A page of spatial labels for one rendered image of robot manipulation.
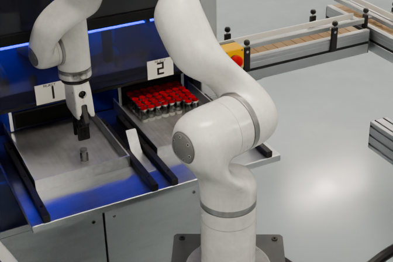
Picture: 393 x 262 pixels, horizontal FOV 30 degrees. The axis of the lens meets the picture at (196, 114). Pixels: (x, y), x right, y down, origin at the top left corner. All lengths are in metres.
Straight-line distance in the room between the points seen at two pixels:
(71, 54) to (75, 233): 0.74
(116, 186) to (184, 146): 0.57
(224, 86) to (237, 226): 0.29
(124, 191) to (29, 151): 0.35
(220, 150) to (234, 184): 0.10
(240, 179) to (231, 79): 0.20
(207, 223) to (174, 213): 0.96
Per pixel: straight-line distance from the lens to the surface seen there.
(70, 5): 1.73
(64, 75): 1.86
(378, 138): 2.92
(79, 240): 2.40
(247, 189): 1.49
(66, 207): 1.86
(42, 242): 2.36
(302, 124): 4.00
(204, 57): 1.42
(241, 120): 1.41
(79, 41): 1.82
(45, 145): 2.13
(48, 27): 1.74
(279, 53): 2.55
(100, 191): 1.90
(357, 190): 3.50
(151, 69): 2.20
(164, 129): 2.15
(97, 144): 2.10
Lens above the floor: 1.94
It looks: 28 degrees down
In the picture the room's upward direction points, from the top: 1 degrees counter-clockwise
